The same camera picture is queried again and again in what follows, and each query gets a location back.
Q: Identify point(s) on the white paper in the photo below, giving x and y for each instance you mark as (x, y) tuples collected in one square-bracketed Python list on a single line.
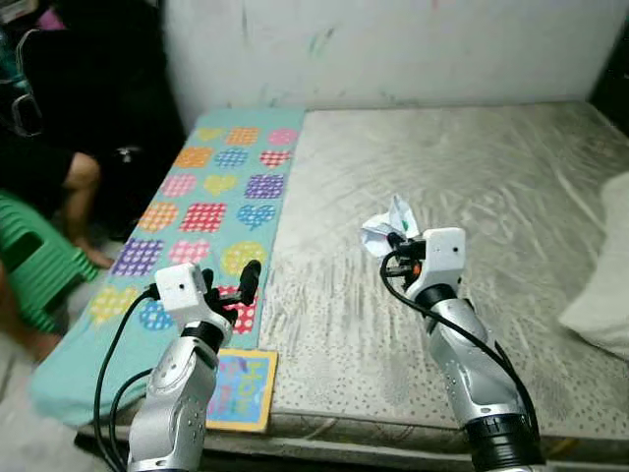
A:
[(401, 214)]

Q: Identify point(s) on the blue yellow-edged children's book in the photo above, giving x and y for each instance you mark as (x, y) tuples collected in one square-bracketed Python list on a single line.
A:
[(246, 388)]

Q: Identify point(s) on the white pillow with grey lettering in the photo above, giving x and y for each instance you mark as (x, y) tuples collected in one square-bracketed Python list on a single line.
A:
[(604, 295)]

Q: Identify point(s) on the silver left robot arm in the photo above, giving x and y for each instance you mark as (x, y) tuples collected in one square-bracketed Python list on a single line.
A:
[(177, 393)]

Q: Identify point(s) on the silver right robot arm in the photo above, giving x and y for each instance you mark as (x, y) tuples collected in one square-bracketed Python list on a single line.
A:
[(472, 374)]

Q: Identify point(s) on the beige quilted mattress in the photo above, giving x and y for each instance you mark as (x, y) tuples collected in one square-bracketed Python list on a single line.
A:
[(442, 177)]

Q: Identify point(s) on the teal blanket with colourful shapes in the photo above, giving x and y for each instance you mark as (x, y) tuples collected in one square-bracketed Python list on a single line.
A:
[(236, 157)]

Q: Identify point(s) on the seated person in black shorts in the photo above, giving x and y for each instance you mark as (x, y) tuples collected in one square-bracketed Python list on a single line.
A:
[(84, 187)]

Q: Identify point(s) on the green plastic stool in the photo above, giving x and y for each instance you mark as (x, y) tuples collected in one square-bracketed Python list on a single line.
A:
[(39, 265)]

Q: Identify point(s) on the grey bed base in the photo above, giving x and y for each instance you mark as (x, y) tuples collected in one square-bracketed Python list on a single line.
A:
[(393, 450)]

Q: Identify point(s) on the black tufted headboard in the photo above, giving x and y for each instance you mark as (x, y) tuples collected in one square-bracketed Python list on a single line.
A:
[(614, 79)]

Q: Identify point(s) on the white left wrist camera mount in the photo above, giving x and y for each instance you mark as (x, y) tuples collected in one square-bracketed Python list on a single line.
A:
[(182, 290)]

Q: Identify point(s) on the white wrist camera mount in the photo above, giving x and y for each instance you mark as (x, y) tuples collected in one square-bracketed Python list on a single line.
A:
[(444, 258), (182, 290)]

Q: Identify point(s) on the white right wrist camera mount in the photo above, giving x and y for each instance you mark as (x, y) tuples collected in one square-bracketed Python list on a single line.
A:
[(444, 258)]

